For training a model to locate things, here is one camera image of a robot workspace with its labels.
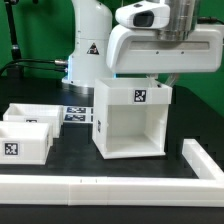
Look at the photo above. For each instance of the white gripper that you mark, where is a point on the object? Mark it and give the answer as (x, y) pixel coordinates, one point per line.
(139, 51)

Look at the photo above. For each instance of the white drawer cabinet frame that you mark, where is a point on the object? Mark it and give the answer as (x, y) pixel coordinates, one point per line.
(130, 117)

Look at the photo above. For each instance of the white drawer box front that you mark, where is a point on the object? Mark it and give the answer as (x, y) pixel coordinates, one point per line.
(24, 143)

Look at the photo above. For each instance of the white drawer box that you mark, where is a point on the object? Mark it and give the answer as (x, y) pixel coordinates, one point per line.
(24, 143)
(52, 114)

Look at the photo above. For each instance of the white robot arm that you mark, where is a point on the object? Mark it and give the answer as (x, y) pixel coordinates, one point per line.
(94, 23)

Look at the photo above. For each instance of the white drawer box rear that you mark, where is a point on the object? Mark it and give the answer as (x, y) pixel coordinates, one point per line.
(52, 114)

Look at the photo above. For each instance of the fiducial marker sheet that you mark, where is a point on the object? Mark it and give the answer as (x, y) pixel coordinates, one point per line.
(76, 114)

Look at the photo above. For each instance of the black stand pole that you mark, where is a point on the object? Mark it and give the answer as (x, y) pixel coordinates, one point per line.
(14, 71)

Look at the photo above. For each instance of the white L-shaped fence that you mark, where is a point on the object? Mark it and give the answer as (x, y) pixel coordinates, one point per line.
(206, 190)

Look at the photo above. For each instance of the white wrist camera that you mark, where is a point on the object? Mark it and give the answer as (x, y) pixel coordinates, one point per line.
(143, 15)

